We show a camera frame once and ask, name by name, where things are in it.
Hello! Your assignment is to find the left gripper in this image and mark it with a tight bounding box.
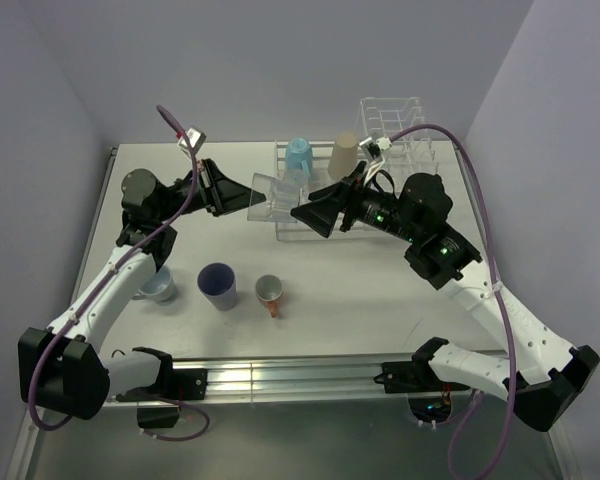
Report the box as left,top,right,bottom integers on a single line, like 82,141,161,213
155,159,265,223

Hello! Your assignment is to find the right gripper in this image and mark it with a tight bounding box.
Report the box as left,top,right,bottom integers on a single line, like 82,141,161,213
291,160,422,243

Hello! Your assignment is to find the beige tall tumbler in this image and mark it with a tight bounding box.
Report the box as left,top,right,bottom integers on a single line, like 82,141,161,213
327,132,358,181

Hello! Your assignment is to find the clear glass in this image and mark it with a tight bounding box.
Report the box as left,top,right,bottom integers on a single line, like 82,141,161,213
247,173,301,223
283,169,310,192

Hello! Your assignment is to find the light blue faceted mug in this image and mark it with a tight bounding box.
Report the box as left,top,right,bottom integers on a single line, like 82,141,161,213
285,138,313,175

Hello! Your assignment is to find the purple tumbler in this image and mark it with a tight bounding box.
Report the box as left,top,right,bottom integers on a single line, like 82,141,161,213
197,262,237,312

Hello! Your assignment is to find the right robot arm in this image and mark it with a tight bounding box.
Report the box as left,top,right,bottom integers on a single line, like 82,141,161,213
291,165,600,432

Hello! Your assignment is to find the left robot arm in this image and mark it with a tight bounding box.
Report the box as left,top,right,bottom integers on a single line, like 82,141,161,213
17,159,266,420

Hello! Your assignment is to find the clear acrylic plate holder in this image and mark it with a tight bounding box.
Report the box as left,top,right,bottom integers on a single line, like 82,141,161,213
355,97,438,178

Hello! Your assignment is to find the orange espresso cup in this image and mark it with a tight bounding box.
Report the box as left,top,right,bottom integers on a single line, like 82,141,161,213
254,274,284,318

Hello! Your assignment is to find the pale blue teacup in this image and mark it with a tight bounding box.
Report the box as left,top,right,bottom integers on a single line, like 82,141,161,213
133,266,177,303

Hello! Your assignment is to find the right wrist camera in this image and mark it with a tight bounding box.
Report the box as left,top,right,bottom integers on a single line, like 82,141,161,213
359,132,392,176

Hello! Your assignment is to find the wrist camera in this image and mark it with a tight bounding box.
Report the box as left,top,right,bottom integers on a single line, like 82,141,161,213
359,132,392,176
177,127,206,155

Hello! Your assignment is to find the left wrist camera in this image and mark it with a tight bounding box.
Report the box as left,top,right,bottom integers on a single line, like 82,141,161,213
177,127,206,155

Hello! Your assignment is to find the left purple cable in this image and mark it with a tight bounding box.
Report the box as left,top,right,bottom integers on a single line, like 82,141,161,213
27,104,211,444

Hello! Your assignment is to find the purple cable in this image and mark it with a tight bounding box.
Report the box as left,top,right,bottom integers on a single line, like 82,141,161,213
27,104,211,444
389,123,521,479

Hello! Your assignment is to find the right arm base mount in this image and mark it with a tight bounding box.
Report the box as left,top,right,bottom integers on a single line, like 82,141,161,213
373,361,475,430

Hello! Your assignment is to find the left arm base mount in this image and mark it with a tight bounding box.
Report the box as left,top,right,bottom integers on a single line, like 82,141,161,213
115,368,208,435

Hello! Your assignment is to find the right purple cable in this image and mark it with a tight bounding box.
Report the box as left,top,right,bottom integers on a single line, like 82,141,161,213
389,123,521,479

